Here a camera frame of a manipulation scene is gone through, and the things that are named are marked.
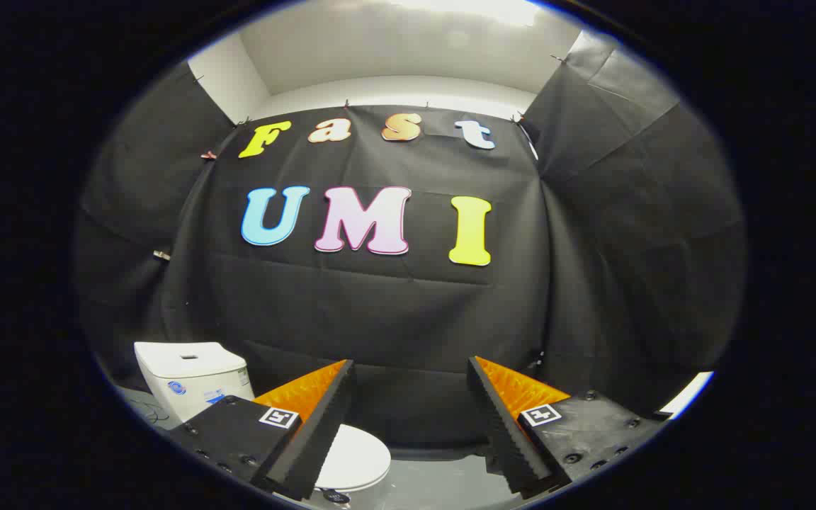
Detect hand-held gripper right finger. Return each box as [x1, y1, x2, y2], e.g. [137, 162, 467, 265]
[467, 356, 671, 495]

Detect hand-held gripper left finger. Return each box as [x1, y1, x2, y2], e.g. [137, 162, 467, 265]
[167, 359, 357, 502]

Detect black backdrop cloth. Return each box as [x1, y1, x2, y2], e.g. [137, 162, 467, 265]
[74, 28, 747, 451]

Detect white toilet with tank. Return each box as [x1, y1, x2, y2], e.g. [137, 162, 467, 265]
[134, 341, 389, 501]

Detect thin floor cables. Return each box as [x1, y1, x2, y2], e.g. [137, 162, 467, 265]
[127, 399, 169, 427]

